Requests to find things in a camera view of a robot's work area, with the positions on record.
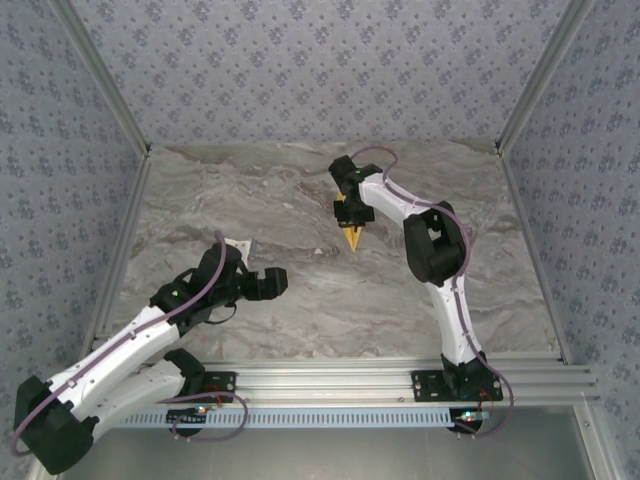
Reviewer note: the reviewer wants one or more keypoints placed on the aluminium mounting beam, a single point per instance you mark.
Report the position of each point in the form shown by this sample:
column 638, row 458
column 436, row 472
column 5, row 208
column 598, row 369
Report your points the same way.
column 325, row 382

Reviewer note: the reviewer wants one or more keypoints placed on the right aluminium frame post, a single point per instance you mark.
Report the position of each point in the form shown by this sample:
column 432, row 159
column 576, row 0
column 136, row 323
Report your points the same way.
column 545, row 75

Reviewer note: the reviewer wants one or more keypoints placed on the left small controller board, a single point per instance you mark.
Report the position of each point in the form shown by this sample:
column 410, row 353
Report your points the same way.
column 187, row 416

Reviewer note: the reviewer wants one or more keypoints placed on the yellow paper sheet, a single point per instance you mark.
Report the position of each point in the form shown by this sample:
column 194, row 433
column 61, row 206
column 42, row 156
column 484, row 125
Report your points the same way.
column 354, row 239

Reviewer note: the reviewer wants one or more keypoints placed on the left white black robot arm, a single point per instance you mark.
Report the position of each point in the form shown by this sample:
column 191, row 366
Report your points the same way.
column 125, row 345

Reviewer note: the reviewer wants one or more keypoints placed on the left aluminium frame post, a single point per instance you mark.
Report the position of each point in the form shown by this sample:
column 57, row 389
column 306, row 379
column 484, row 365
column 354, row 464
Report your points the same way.
column 100, row 80

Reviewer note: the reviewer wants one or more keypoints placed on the aluminium side rail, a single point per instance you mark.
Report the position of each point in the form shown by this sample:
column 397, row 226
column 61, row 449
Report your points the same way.
column 117, row 255
column 535, row 255

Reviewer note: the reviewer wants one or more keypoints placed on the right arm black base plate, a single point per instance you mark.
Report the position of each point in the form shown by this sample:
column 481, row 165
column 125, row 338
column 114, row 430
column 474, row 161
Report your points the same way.
column 425, row 385

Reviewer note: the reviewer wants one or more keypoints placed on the grey metal sheet panel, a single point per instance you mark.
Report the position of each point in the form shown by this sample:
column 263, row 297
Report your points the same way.
column 325, row 455

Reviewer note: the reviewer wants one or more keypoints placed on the right aluminium side rail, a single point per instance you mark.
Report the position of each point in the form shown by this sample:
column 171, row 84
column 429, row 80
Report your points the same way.
column 535, row 255

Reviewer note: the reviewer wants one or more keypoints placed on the left aluminium side rail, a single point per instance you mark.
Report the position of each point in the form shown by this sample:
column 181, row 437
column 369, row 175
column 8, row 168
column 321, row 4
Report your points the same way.
column 117, row 255

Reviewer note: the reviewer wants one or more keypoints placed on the small controller board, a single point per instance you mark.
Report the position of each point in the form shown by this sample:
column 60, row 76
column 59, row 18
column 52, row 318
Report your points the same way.
column 467, row 416
column 187, row 416

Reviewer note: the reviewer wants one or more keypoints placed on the aluminium frame post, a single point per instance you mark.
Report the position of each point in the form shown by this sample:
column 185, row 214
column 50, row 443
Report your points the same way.
column 100, row 80
column 545, row 75

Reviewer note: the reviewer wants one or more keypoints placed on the right small controller board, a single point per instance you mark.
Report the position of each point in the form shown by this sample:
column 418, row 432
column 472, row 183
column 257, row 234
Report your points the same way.
column 467, row 416

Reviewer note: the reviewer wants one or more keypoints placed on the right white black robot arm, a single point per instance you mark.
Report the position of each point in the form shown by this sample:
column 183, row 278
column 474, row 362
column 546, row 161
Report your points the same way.
column 435, row 250

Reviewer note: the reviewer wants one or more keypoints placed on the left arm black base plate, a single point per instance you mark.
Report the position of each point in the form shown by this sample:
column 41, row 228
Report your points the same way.
column 225, row 382

